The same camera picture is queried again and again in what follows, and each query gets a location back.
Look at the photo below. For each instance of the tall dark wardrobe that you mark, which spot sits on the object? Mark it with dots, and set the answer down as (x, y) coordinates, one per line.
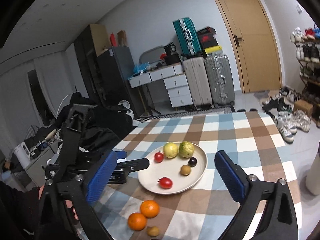
(85, 62)

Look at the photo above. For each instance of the small red object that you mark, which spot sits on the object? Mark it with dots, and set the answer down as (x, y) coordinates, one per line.
(163, 55)

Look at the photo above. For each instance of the teal hard suitcase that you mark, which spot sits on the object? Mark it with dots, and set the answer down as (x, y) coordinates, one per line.
(186, 36)

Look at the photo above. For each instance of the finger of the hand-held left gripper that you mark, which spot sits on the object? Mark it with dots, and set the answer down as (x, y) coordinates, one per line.
(135, 165)
(121, 154)

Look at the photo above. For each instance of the red print shoe box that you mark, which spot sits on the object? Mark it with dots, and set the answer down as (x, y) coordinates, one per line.
(207, 39)

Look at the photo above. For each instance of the plain black shoe box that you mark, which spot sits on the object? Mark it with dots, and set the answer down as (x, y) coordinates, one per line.
(211, 44)

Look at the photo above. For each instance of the dark purple round fruit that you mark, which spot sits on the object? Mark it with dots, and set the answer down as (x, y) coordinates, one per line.
(192, 161)

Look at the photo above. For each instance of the white desk with drawers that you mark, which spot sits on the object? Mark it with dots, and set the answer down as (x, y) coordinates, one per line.
(175, 85)

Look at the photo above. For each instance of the yellow-green round fruit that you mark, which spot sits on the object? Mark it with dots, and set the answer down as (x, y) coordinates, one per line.
(171, 150)

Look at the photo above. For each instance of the tan wooden door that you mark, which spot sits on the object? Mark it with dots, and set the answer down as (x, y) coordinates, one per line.
(252, 42)

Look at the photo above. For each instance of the person's left hand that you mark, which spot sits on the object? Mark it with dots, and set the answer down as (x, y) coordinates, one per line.
(41, 193)

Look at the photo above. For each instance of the dark refrigerator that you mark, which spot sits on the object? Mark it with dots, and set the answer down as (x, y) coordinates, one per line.
(117, 80)

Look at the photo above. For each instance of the black tripod stand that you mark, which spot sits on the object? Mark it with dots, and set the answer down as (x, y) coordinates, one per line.
(150, 108)

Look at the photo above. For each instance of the pile of black clothing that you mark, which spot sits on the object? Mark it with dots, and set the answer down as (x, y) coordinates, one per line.
(105, 122)

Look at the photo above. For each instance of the white humidifier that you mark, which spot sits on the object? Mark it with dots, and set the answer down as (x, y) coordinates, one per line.
(20, 153)

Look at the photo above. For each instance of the blue plastic bag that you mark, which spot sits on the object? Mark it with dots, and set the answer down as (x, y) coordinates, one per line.
(140, 68)

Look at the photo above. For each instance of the cream round plate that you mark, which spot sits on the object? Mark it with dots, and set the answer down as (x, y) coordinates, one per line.
(172, 170)

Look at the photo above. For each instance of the pair of black slippers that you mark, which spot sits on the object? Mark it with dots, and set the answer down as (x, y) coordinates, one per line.
(246, 110)

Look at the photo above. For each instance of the red flat box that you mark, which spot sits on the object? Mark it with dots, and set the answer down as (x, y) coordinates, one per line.
(113, 40)

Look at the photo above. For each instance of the beige hard suitcase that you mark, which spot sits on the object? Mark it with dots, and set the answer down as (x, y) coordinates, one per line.
(196, 80)

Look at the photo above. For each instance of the small grey cabinet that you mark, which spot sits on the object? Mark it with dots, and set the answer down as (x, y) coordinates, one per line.
(37, 167)

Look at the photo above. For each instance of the small brown longan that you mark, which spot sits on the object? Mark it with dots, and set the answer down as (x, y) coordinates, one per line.
(152, 231)
(185, 170)

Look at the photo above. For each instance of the pile of shoes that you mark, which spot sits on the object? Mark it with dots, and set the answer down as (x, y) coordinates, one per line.
(287, 122)

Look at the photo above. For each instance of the grey doormat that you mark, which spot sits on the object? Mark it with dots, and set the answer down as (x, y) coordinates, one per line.
(262, 94)

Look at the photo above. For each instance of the checkered tablecloth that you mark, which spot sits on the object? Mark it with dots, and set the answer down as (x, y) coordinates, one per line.
(237, 135)

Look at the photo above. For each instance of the silver hard suitcase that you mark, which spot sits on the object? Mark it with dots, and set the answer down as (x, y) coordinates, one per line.
(220, 78)

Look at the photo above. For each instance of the black bag with white print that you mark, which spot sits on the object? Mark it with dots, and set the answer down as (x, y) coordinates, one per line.
(171, 48)

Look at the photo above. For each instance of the small white round fan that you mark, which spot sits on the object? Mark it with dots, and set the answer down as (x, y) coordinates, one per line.
(124, 104)

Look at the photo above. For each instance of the brown cardboard box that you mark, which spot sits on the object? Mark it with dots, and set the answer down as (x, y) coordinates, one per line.
(303, 107)

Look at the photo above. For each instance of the rows of assorted sneakers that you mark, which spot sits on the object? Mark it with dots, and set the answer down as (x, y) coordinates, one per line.
(306, 52)

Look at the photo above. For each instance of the white light switch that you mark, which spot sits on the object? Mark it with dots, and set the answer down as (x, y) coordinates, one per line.
(299, 8)

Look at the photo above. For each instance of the red tomato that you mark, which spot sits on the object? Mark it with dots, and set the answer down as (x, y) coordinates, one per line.
(166, 182)
(158, 157)

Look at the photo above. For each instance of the black storage box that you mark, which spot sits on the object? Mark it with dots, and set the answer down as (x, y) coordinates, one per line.
(173, 59)

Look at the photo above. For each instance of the yellow black shoe box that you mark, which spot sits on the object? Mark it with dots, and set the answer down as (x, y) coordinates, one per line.
(212, 50)

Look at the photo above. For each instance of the brown cardboard piece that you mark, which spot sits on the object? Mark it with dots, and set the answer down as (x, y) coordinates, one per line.
(122, 38)

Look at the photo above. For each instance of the green mottled round fruit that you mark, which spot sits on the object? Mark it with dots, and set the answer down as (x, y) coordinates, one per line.
(186, 149)

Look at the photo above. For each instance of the orange tangerine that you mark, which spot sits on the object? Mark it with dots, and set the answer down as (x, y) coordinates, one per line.
(149, 208)
(137, 221)

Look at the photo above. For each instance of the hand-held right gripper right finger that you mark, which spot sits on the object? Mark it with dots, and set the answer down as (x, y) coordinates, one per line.
(230, 177)

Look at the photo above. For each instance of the grey arched mirror frame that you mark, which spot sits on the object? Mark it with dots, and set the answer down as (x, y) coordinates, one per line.
(147, 52)

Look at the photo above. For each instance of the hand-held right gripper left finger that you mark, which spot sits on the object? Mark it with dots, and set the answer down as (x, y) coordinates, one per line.
(102, 177)

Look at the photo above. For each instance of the wooden shoe rack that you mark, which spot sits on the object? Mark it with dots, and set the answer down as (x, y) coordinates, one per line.
(308, 80)

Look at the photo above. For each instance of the person's left forearm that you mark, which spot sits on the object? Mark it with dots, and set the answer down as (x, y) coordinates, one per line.
(15, 207)

